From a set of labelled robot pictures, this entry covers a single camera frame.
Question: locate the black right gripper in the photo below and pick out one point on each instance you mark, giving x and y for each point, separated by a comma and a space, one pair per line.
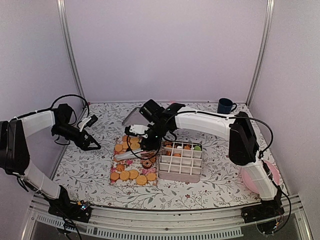
152, 145

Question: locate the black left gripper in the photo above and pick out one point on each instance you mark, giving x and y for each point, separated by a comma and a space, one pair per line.
84, 145

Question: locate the metal serving tongs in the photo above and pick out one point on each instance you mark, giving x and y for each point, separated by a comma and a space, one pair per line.
137, 154

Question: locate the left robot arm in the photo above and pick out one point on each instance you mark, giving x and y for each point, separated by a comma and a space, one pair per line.
15, 158

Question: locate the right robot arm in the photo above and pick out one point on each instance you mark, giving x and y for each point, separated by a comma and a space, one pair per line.
237, 130

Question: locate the metal tin lid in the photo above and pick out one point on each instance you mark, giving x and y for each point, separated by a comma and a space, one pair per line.
133, 118

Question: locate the chocolate sprinkle donut cookie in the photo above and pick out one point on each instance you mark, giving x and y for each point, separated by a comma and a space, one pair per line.
147, 164

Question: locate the pink divided cookie tin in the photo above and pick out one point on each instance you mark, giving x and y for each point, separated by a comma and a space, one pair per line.
180, 162

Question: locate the floral rectangular tray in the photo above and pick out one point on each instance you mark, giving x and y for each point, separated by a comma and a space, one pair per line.
133, 167

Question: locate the green sandwich cookie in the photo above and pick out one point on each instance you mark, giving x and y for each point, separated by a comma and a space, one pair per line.
197, 148

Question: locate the beige embossed round biscuit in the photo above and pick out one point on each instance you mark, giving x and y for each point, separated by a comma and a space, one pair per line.
141, 180

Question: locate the dark blue mug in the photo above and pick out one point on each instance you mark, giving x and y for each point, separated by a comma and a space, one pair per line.
226, 106

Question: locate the pink plate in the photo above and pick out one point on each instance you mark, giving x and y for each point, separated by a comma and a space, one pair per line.
250, 180

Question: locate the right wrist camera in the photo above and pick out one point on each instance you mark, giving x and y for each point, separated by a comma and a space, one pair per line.
137, 130

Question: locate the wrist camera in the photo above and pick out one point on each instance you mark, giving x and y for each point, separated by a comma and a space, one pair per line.
137, 130
87, 122

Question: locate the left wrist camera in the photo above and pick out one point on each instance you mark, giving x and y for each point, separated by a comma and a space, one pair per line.
87, 122

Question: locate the aluminium front rail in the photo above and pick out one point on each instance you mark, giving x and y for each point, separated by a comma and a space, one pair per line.
115, 223

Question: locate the left metal frame post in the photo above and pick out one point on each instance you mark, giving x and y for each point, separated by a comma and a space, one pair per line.
68, 44

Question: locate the metal frame post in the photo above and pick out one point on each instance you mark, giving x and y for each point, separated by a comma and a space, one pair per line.
262, 50
68, 44

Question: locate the right metal frame post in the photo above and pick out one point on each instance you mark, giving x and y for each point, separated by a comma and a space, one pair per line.
262, 50

